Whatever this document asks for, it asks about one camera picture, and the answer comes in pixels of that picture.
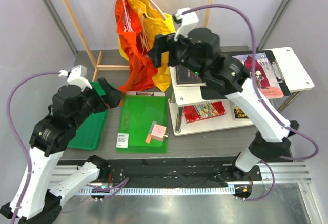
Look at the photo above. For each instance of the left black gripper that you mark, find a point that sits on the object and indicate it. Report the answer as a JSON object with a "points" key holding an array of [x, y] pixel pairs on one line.
{"points": [[111, 98]]}

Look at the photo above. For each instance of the orange shorts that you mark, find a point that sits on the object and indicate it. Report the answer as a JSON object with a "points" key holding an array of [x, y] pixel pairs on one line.
{"points": [[141, 68]]}

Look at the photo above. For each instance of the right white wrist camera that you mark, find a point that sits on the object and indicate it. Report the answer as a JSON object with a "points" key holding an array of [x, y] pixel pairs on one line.
{"points": [[187, 22]]}

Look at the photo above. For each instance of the black yellow treehouse book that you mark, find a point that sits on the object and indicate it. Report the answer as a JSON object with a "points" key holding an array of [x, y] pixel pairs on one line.
{"points": [[237, 113]]}

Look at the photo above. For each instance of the pink cube power adapter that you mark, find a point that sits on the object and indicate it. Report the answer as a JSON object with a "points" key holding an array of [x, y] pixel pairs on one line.
{"points": [[159, 132]]}

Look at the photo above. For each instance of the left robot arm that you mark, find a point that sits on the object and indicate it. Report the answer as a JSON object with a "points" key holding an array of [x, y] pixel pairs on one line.
{"points": [[35, 202]]}

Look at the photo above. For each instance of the green clipboard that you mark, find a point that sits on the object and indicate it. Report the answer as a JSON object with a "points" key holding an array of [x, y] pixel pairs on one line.
{"points": [[140, 109]]}

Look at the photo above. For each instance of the aluminium rail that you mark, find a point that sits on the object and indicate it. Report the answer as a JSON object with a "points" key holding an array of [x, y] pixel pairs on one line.
{"points": [[272, 174]]}

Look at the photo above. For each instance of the yellow shorts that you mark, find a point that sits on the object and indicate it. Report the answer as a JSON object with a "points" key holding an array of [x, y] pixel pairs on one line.
{"points": [[153, 24]]}

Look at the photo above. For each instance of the orange blue highlighter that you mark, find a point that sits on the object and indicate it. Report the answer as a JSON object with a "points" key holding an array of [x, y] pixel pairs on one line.
{"points": [[148, 138]]}

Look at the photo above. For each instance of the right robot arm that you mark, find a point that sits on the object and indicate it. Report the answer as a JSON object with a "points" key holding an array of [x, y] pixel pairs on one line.
{"points": [[200, 53]]}

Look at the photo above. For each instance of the red treehouse book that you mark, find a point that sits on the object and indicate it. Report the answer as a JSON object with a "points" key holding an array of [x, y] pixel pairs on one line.
{"points": [[194, 113]]}

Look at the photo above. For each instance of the pink wire hanger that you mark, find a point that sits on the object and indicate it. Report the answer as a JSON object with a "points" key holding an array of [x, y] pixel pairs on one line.
{"points": [[128, 28]]}

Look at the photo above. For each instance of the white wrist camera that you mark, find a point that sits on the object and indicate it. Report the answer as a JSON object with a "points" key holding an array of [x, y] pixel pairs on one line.
{"points": [[187, 22], [77, 76]]}

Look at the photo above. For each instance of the illustrated red castle book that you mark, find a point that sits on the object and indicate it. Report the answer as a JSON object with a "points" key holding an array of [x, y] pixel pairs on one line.
{"points": [[265, 77]]}

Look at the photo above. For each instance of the wooden clothes rack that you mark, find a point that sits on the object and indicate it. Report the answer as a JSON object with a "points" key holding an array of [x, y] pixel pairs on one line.
{"points": [[91, 23]]}

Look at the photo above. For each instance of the green plastic tray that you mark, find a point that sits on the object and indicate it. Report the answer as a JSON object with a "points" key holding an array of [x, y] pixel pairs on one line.
{"points": [[88, 135]]}

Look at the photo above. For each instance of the white two-tier shelf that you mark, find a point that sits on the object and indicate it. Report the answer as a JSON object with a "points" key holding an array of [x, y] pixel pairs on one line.
{"points": [[295, 75]]}

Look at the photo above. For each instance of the black hardcover book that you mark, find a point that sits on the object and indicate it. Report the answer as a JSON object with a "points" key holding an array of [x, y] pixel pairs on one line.
{"points": [[186, 78]]}

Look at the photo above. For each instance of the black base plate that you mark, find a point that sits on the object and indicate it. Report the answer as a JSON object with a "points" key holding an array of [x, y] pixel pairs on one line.
{"points": [[174, 172]]}

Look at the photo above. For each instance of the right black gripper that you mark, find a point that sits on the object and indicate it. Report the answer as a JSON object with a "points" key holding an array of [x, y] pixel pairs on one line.
{"points": [[164, 44]]}

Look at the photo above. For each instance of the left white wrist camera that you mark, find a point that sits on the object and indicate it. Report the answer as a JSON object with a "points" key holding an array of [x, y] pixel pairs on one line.
{"points": [[77, 76]]}

